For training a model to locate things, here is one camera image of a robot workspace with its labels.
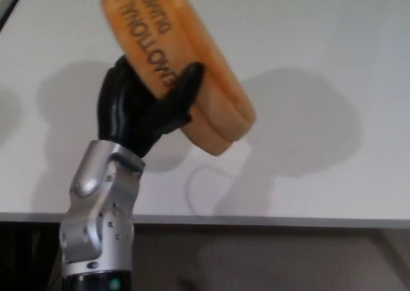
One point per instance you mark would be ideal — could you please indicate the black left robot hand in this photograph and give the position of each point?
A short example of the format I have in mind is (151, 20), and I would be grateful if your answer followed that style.
(134, 118)

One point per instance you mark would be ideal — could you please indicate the orange soft plush plate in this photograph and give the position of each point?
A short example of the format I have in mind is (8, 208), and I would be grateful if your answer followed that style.
(179, 60)

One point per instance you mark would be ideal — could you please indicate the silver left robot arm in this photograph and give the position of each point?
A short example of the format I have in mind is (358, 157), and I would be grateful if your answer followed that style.
(99, 220)

